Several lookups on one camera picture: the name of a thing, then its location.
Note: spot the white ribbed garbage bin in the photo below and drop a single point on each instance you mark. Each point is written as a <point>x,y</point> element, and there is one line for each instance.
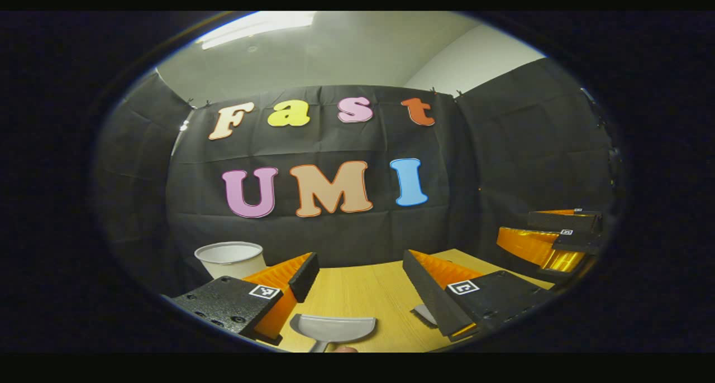
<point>229,260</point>

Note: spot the grey dustpan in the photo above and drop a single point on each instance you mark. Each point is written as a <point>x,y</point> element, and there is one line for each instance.
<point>335,327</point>

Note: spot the wooden desktop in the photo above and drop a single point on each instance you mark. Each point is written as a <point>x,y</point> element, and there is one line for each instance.
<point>363,293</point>

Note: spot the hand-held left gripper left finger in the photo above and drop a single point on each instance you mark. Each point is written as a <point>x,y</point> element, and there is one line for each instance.
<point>304,279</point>

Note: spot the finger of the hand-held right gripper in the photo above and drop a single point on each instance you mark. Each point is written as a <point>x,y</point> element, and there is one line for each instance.
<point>564,221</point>
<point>575,242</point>

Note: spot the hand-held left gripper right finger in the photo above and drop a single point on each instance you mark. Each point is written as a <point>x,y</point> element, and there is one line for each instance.
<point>430,299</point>

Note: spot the ceiling light panel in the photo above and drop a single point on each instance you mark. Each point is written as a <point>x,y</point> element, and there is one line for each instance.
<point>257,23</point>

